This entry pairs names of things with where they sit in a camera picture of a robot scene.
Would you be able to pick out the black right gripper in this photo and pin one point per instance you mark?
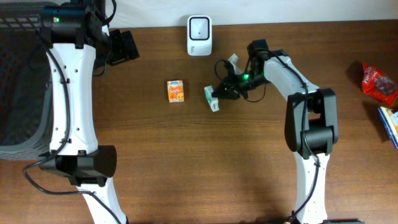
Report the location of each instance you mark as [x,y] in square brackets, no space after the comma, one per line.
[234,91]

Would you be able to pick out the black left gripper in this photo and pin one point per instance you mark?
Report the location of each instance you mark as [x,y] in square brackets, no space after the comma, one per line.
[126,46]

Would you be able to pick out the green tissue pack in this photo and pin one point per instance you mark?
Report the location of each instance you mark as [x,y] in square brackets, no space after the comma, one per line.
[212,101]

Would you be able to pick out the orange tissue pack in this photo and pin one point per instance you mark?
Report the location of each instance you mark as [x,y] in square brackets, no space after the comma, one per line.
[175,91]

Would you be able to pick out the red Hacks candy bag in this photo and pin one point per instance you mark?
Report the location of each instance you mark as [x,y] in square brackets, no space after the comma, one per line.
[378,85]

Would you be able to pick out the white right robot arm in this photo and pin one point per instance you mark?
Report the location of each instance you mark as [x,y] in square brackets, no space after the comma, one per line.
[311,123]

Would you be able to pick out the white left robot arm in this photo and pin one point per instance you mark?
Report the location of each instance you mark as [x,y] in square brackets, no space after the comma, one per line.
[77,41]

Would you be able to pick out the white barcode scanner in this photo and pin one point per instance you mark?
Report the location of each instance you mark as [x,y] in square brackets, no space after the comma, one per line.
[199,35]

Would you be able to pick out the dark grey plastic basket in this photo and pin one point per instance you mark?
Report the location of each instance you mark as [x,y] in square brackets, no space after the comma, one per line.
[26,91]

